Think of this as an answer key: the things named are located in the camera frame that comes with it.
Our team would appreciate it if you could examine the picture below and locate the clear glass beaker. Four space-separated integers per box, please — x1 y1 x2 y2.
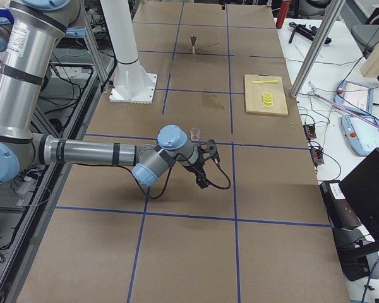
190 128 200 141

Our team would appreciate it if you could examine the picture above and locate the black box device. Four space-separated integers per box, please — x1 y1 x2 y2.
320 180 361 230

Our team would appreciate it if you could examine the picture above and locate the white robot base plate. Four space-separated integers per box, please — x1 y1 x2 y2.
100 0 157 104

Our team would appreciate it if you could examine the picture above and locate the wooden cutting board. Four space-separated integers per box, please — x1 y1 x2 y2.
244 74 288 116

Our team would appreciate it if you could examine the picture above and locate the steel measuring jigger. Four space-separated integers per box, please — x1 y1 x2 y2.
190 35 197 54

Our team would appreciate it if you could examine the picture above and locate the brown paper table cover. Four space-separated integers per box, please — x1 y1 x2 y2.
18 1 349 302

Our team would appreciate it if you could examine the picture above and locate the black monitor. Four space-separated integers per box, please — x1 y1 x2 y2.
339 148 379 240

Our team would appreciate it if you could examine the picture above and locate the grey office chair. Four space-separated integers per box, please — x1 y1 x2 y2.
351 4 379 54

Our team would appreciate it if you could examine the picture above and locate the yellow plastic knife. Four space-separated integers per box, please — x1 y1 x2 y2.
251 80 279 85

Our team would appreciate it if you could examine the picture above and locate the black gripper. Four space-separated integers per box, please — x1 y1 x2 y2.
189 139 220 189

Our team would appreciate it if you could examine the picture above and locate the teach pendant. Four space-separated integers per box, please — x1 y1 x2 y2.
334 81 374 115
341 116 379 157

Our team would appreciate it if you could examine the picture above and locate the aluminium frame post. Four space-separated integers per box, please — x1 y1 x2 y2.
290 0 346 98

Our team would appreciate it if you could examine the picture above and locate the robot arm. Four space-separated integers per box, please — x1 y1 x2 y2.
0 1 220 188

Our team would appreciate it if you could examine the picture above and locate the blue storage bin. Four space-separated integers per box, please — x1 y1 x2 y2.
0 8 14 25

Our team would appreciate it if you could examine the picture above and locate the right teach pendant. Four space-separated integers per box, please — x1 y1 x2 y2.
341 116 379 157

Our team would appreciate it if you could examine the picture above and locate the left teach pendant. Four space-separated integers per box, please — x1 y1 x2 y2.
334 81 374 115

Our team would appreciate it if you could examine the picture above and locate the red cylinder bottle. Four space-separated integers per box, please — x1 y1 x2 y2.
275 0 291 29

